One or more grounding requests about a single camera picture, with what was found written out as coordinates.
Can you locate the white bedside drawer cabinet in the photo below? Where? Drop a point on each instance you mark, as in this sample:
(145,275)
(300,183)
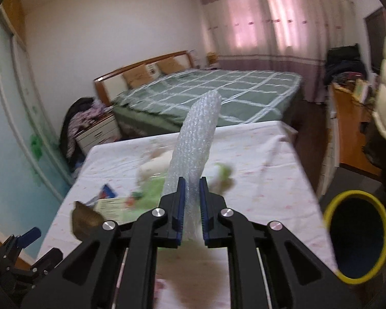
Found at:
(98,135)

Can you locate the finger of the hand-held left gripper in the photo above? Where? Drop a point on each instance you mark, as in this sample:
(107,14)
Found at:
(48,259)
(29,235)

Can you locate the dark cloth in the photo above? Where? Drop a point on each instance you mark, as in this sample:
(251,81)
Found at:
(381,151)

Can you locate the clear bubble wrap sheet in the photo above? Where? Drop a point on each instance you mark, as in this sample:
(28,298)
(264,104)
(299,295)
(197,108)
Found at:
(194,138)

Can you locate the yellow-rimmed dark trash bin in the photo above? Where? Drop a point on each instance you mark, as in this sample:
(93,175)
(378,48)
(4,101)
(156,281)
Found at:
(357,231)

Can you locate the dark bags and clothes heap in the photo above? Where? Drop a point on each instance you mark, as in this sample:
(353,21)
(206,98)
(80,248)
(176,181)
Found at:
(344,61)

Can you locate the wooden desk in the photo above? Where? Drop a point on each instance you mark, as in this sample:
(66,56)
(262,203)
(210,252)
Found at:
(350,135)

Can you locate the brown crumpled wrapper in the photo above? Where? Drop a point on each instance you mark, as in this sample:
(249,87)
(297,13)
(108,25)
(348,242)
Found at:
(85,220)

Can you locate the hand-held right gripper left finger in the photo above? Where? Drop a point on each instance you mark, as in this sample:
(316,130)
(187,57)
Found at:
(176,210)

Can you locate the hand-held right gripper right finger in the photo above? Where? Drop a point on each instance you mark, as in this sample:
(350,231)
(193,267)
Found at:
(206,212)

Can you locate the wardrobe with sliding doors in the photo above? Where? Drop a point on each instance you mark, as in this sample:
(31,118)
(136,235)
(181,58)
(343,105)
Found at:
(13,103)

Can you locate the cream paper cup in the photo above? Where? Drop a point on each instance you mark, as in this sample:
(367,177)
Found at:
(154,167)

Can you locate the green and white plastic bottle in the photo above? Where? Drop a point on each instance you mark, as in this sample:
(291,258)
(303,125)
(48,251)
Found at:
(152,193)

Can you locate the pink and white curtains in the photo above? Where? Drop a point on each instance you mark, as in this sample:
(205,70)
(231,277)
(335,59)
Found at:
(270,22)

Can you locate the bed with green checked cover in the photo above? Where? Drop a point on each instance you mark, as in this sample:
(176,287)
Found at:
(212,93)

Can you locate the white and green printed packet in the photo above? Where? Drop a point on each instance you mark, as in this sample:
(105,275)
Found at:
(111,209)

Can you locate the blue snack packet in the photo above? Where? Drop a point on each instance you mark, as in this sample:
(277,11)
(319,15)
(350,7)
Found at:
(107,191)

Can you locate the large brown pillow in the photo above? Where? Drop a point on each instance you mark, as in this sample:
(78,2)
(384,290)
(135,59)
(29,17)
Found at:
(136,76)

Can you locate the small brown pillow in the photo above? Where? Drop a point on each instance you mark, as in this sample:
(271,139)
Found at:
(171,65)

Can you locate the small wooden bedside table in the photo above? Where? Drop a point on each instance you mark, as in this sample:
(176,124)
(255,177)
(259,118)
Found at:
(212,59)

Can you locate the wooden headboard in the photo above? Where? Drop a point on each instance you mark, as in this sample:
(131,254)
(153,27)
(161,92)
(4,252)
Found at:
(111,83)

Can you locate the pile of clothes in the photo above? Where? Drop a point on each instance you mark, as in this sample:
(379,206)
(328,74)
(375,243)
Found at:
(80,116)

